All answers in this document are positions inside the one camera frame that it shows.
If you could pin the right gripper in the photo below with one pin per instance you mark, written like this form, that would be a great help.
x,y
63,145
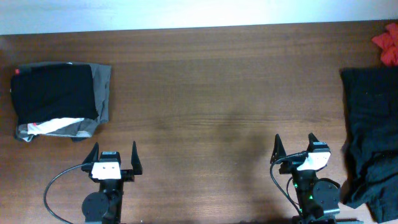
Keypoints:
x,y
290,164

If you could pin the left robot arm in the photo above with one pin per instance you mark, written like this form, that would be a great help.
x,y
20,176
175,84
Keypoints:
x,y
105,205

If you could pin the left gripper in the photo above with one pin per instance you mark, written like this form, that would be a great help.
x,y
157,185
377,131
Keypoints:
x,y
128,175

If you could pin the red t-shirt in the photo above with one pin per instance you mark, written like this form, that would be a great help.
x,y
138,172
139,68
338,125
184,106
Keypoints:
x,y
387,42

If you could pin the folded black garment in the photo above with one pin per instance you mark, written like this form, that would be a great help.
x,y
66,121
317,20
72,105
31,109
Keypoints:
x,y
63,90

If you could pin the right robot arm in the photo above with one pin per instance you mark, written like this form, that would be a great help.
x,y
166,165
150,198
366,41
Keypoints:
x,y
317,199

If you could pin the folded white red garment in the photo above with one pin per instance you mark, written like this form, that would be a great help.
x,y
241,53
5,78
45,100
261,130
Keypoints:
x,y
51,125

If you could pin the dark green shorts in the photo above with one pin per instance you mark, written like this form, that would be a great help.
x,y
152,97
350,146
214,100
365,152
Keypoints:
x,y
371,101

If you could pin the folded grey garment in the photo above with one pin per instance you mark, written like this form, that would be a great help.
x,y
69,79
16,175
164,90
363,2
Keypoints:
x,y
101,82

